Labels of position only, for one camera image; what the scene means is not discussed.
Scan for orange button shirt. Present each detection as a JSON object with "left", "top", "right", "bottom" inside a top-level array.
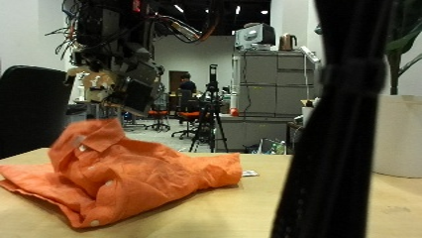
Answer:
[{"left": 0, "top": 118, "right": 244, "bottom": 230}]

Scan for brown door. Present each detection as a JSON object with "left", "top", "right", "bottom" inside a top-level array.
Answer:
[{"left": 170, "top": 70, "right": 191, "bottom": 94}]

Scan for person in dark shirt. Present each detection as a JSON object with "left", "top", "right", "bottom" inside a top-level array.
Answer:
[{"left": 179, "top": 72, "right": 199, "bottom": 94}]

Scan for orange seat office chair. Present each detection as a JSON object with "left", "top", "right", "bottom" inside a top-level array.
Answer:
[
  {"left": 146, "top": 108, "right": 174, "bottom": 133},
  {"left": 171, "top": 88, "right": 203, "bottom": 140}
]

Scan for black office chair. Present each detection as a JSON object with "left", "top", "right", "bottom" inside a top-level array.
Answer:
[{"left": 0, "top": 64, "right": 76, "bottom": 161}]

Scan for grey boxy monitor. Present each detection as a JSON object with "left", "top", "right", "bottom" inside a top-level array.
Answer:
[{"left": 235, "top": 22, "right": 277, "bottom": 51}]

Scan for tall grey filing cabinet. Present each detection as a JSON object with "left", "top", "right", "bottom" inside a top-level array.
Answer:
[{"left": 236, "top": 49, "right": 323, "bottom": 117}]

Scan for low grey cabinet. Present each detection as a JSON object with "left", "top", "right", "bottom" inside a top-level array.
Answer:
[{"left": 218, "top": 113, "right": 296, "bottom": 154}]

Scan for copper kettle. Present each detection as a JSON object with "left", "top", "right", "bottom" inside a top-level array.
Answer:
[{"left": 279, "top": 33, "right": 299, "bottom": 52}]

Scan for green bottles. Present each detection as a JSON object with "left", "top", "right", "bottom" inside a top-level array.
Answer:
[{"left": 261, "top": 138, "right": 288, "bottom": 156}]

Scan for white power strip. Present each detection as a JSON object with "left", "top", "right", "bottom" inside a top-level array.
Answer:
[{"left": 300, "top": 45, "right": 321, "bottom": 63}]

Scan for white storage box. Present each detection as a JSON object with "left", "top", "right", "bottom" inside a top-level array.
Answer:
[{"left": 301, "top": 106, "right": 316, "bottom": 127}]

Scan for white cylindrical plant pot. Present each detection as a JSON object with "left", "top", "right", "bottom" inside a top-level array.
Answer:
[{"left": 372, "top": 94, "right": 422, "bottom": 179}]

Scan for green leafy plant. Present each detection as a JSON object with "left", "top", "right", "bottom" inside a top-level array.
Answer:
[{"left": 384, "top": 0, "right": 422, "bottom": 96}]

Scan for grey pedestal drawer unit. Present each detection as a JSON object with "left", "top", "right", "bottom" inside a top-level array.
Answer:
[{"left": 66, "top": 103, "right": 90, "bottom": 126}]

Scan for coloured wire loom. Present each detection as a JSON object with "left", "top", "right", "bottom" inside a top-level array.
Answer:
[{"left": 151, "top": 0, "right": 222, "bottom": 44}]

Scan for black camera tripod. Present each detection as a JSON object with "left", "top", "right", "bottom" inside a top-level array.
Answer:
[{"left": 190, "top": 63, "right": 230, "bottom": 154}]

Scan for black cable bundle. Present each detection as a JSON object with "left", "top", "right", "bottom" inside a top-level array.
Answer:
[{"left": 269, "top": 0, "right": 395, "bottom": 238}]

